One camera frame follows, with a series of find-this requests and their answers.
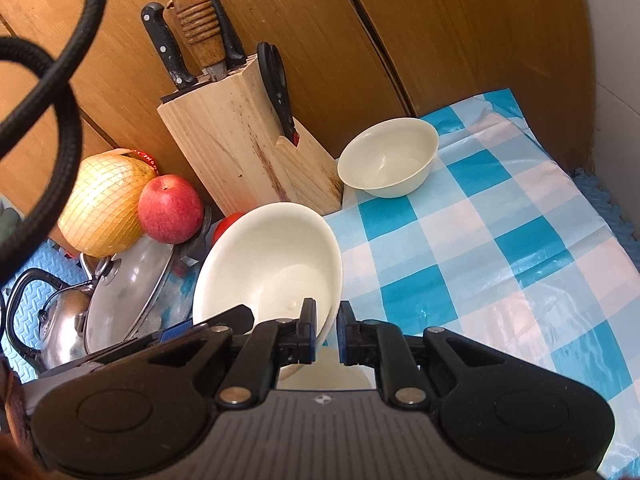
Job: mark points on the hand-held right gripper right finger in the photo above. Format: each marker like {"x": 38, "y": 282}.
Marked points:
{"x": 342, "y": 332}

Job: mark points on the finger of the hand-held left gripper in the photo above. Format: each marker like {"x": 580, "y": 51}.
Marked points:
{"x": 182, "y": 331}

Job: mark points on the glass pan lid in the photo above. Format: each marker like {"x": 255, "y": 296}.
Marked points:
{"x": 130, "y": 285}

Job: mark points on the black kitchen scissors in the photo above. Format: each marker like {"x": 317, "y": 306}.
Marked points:
{"x": 275, "y": 80}

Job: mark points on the cream bowl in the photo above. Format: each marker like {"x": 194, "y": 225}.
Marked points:
{"x": 385, "y": 160}
{"x": 330, "y": 375}
{"x": 265, "y": 260}

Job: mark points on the wooden knife block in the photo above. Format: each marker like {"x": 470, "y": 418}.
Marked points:
{"x": 225, "y": 150}

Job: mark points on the red tomato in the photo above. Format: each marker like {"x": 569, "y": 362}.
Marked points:
{"x": 225, "y": 227}

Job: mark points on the pomelo in yellow net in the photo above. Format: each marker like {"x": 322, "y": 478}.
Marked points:
{"x": 95, "y": 210}

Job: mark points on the red apple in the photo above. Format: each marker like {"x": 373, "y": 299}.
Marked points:
{"x": 170, "y": 210}

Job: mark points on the stainless steel kettle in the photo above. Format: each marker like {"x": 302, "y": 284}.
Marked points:
{"x": 60, "y": 325}

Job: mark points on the blue white checkered tablecloth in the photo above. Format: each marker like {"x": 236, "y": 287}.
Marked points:
{"x": 475, "y": 260}

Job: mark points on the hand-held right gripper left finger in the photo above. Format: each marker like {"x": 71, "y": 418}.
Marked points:
{"x": 312, "y": 345}

